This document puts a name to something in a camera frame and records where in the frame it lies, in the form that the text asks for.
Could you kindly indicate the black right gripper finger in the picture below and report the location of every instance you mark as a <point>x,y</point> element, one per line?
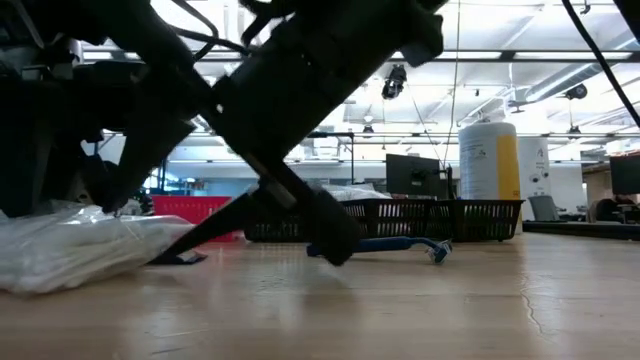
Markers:
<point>210,230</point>
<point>335,235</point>

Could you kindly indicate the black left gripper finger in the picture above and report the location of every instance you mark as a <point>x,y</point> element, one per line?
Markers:
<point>150,160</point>

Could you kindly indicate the clear bag of cotton swabs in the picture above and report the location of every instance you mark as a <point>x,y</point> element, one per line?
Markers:
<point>355,192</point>

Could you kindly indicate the blue disposable razor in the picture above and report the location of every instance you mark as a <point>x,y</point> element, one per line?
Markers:
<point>385,244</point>

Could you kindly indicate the clear bag of cotton balls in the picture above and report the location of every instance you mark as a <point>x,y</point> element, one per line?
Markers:
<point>75,250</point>

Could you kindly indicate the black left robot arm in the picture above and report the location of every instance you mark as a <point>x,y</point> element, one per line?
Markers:
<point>40,150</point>

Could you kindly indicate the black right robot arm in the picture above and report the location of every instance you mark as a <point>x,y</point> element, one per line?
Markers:
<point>420,25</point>

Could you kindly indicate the red plastic basket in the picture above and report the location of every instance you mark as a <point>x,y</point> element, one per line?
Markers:
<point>190,210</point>

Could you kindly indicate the black plastic basket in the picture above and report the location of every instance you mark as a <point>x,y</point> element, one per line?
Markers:
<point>280,227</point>
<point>390,220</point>
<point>475,220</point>

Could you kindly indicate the black monitor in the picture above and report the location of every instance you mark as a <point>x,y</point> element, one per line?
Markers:
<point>625,175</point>
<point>412,175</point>

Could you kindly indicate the white wipes canister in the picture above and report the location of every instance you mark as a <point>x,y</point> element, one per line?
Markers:
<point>485,160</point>

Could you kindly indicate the grey office chair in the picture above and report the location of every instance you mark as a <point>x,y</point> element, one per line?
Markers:
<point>542,207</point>

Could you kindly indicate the black ceiling camera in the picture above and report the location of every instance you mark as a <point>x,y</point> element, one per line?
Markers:
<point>395,80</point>

